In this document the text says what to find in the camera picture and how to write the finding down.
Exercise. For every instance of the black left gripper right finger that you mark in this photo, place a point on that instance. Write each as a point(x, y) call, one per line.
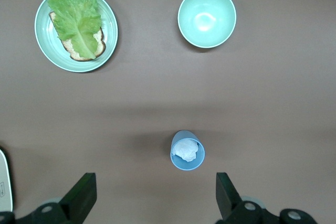
point(231, 208)

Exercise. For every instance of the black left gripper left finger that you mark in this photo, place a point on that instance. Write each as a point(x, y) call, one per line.
point(81, 200)

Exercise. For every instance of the white tissue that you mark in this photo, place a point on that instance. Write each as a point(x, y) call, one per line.
point(186, 151)

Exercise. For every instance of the blue plastic cup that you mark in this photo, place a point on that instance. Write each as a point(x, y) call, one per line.
point(181, 135)

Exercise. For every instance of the cream white toaster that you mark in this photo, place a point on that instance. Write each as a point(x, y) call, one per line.
point(4, 182)

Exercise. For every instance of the brown table cloth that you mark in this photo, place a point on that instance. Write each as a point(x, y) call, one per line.
point(157, 90)

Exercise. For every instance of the toasted bread slice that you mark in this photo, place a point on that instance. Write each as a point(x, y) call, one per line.
point(100, 47)

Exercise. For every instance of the pale green plate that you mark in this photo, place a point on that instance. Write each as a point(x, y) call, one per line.
point(44, 39)

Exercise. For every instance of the green lettuce leaf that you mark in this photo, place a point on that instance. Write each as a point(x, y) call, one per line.
point(76, 19)

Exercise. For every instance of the pale green bowl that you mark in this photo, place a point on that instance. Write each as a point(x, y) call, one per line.
point(207, 16)

